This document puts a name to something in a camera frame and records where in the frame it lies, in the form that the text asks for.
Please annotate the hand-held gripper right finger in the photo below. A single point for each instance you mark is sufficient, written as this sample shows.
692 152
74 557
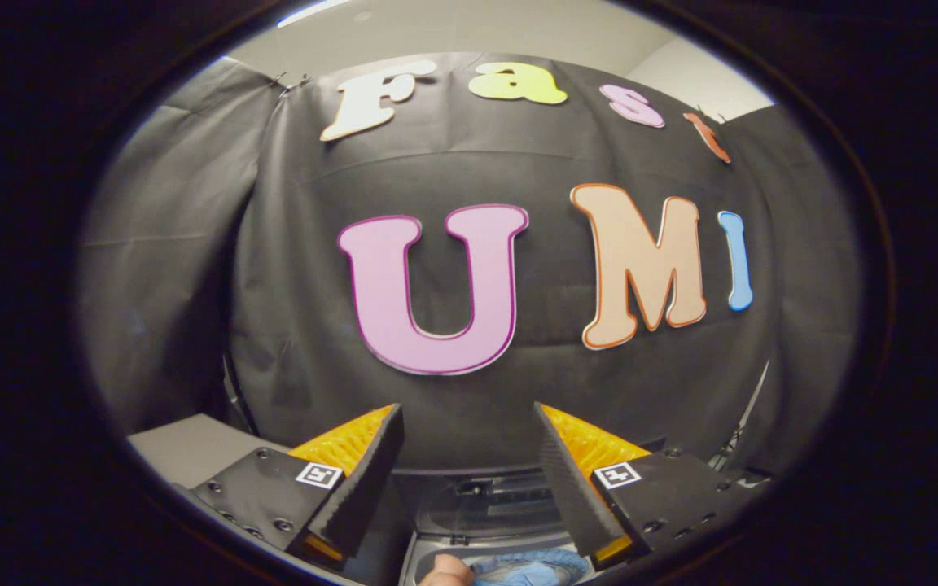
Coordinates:
575 496

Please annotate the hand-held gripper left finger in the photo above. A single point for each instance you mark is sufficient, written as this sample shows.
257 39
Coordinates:
359 496

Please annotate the light blue button shirt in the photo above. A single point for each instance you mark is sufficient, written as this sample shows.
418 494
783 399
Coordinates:
530 568

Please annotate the beige and dark cabinet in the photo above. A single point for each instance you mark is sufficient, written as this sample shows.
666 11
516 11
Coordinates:
192 448

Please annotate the grey washing machine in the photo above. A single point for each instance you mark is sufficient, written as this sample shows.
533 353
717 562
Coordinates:
453 544

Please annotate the black backdrop cloth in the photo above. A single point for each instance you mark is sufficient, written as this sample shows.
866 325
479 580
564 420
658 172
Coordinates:
314 187

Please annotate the backdrop support pole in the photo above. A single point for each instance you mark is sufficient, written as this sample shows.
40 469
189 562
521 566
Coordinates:
759 391

